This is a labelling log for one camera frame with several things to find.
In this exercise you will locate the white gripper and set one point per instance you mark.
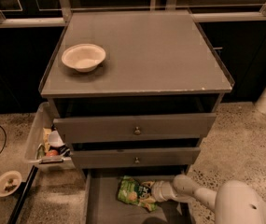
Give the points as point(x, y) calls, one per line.
point(158, 191)

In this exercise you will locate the green rice chip bag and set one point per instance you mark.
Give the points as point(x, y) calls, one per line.
point(137, 193)

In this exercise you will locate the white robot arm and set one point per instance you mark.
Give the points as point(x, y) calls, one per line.
point(227, 184)

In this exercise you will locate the bottom grey open drawer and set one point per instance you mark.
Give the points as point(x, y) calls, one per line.
point(103, 207)

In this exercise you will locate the middle grey drawer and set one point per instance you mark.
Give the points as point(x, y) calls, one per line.
point(135, 157)

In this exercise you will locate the top grey drawer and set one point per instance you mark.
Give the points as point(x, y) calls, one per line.
point(133, 128)

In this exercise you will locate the grey drawer cabinet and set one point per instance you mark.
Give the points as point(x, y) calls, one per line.
point(156, 63)

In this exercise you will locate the red item in bin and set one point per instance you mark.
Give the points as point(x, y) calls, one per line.
point(52, 153)

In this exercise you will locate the white cup in bin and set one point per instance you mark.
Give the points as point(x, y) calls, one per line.
point(55, 140)

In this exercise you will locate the clear plastic storage bin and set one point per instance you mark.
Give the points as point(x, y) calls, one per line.
point(43, 119)

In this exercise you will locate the black floor bar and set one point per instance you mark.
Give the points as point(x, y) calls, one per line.
point(25, 188)

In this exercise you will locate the white bowl on floor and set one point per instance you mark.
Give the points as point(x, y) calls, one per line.
point(9, 182)

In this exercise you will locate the white paper bowl on cabinet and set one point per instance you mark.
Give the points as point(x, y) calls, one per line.
point(83, 57)

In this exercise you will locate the metal railing frame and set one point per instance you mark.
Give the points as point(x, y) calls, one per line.
point(23, 21)

